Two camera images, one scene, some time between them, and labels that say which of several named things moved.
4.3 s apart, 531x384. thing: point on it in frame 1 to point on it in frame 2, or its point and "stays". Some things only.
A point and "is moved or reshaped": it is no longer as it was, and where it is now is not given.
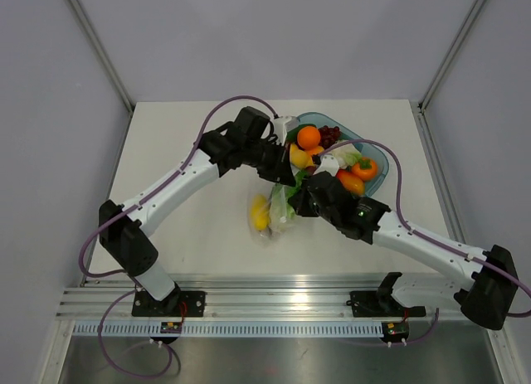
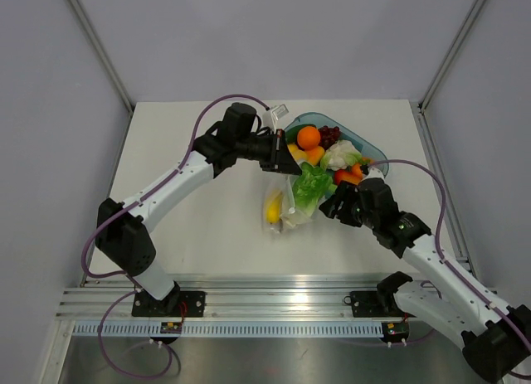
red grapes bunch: x=328 y=136 stays
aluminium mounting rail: x=241 y=297 stays
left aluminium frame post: x=98 y=47 stays
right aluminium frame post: x=455 y=49 stays
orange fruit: x=309 y=138 stays
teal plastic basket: x=365 y=148 stays
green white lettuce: x=283 y=193 is moved or reshaped
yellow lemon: x=260 y=211 to x=273 y=206
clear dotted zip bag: x=270 y=217 is moved or reshaped
